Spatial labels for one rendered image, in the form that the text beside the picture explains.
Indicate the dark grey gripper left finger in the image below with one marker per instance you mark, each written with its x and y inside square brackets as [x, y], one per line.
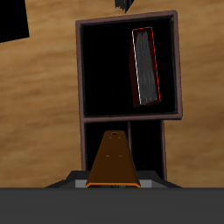
[77, 180]

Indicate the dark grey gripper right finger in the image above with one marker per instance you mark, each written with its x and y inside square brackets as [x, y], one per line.
[148, 180]

